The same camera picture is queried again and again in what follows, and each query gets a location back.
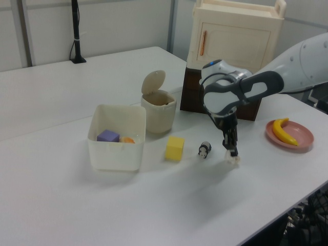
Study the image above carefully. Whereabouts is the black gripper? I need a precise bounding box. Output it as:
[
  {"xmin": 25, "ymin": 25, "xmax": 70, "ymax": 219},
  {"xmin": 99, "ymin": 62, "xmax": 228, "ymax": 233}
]
[{"xmin": 214, "ymin": 112, "xmax": 240, "ymax": 157}]

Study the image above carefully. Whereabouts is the beige mini trash can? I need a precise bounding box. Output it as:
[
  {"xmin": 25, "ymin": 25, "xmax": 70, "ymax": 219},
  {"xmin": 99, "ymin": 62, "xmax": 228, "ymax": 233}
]
[{"xmin": 140, "ymin": 70, "xmax": 177, "ymax": 134}]

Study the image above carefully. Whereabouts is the small panda toy figure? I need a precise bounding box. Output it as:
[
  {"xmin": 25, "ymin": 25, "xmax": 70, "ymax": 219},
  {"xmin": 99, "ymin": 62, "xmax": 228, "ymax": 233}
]
[{"xmin": 197, "ymin": 141, "xmax": 212, "ymax": 159}]

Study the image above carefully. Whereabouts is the yellow toy banana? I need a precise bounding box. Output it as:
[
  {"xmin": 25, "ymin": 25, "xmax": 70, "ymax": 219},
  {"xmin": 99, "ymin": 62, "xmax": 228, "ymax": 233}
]
[{"xmin": 272, "ymin": 117, "xmax": 299, "ymax": 147}]

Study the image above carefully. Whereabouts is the yellow foam cube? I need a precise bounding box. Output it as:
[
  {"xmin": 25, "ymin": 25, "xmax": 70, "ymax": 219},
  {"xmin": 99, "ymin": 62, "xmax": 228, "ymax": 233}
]
[{"xmin": 165, "ymin": 136, "xmax": 186, "ymax": 162}]

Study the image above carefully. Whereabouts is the dark brown base box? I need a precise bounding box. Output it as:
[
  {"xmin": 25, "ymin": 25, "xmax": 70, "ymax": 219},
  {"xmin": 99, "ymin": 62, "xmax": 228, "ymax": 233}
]
[{"xmin": 179, "ymin": 66, "xmax": 262, "ymax": 121}]

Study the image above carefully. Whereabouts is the pink plate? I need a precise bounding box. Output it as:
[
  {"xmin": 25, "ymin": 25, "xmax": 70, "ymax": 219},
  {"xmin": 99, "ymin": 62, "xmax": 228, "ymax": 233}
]
[{"xmin": 265, "ymin": 119, "xmax": 315, "ymax": 153}]

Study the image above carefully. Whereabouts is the cabinet door with panel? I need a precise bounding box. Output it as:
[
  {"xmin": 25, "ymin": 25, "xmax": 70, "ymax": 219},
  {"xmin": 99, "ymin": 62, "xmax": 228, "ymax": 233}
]
[{"xmin": 197, "ymin": 20, "xmax": 274, "ymax": 66}]

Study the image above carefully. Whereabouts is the white plastic storage bin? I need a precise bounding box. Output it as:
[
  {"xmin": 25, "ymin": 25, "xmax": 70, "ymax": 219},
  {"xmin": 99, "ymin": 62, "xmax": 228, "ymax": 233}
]
[{"xmin": 87, "ymin": 104, "xmax": 147, "ymax": 173}]

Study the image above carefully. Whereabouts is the purple foam cube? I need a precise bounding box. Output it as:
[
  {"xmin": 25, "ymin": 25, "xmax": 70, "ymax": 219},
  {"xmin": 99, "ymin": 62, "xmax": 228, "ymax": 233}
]
[{"xmin": 96, "ymin": 129, "xmax": 120, "ymax": 143}]

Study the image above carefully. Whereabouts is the cream toy cabinet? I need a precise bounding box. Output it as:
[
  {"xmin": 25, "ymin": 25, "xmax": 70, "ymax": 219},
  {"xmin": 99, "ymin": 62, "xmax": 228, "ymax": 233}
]
[{"xmin": 186, "ymin": 0, "xmax": 287, "ymax": 75}]

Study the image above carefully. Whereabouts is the copper cabinet door handle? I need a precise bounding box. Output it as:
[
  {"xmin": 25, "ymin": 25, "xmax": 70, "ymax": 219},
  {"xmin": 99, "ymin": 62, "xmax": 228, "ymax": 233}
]
[{"xmin": 199, "ymin": 30, "xmax": 207, "ymax": 56}]

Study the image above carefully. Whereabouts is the black cable bundle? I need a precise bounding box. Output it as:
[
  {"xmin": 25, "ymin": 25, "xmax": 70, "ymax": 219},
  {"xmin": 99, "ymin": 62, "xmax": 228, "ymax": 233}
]
[{"xmin": 281, "ymin": 188, "xmax": 328, "ymax": 246}]

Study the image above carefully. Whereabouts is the black camera stand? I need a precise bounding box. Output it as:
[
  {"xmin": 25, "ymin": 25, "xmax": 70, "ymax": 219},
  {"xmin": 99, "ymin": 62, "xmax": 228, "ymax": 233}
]
[{"xmin": 70, "ymin": 0, "xmax": 87, "ymax": 64}]

